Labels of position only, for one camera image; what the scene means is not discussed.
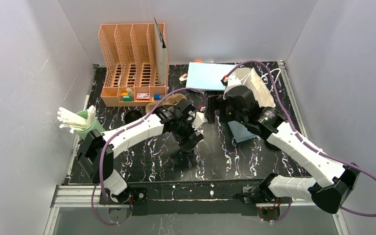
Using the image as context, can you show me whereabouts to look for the light blue paper bag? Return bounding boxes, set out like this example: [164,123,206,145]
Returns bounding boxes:
[186,62,235,91]
[227,67,282,143]

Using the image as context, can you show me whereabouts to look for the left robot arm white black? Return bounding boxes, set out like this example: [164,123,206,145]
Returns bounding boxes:
[76,98,207,197]

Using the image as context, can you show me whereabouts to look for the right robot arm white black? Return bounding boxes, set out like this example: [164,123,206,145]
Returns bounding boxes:
[206,85,360,214]

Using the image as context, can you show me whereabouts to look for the flat light blue paper bag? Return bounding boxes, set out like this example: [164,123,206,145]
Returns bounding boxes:
[186,62,235,91]

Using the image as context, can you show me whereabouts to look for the black cup upright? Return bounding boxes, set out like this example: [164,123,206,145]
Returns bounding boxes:
[123,110,143,124]

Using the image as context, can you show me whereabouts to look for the small red white box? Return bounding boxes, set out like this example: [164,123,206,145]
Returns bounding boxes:
[136,93,150,100]

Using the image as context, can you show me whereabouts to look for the green yellow small items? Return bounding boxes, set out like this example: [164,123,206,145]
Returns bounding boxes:
[120,88,134,102]

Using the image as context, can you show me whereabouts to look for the grey folder in organizer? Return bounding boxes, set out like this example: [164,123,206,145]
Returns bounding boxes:
[154,18,167,86]

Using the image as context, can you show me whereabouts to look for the orange plastic file organizer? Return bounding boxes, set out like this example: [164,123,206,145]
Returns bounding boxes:
[98,23,169,107]

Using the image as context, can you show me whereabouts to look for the green straw holder cup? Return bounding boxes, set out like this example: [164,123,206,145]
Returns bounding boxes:
[74,110,105,140]

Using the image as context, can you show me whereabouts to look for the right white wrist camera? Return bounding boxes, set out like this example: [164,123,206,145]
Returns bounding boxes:
[221,75,242,92]

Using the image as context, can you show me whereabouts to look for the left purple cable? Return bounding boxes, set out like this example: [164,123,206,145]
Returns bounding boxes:
[91,87,208,226]

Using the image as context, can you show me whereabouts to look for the purple cable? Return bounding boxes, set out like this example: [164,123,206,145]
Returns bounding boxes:
[91,87,208,226]
[220,60,376,223]

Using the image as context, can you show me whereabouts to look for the black base rail bar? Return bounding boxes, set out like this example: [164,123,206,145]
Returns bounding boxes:
[99,179,289,216]

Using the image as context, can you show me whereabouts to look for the aluminium frame rail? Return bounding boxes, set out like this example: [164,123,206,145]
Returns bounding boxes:
[44,181,349,235]

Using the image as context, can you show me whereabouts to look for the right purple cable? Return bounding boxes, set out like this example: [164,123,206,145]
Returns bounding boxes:
[220,60,376,223]

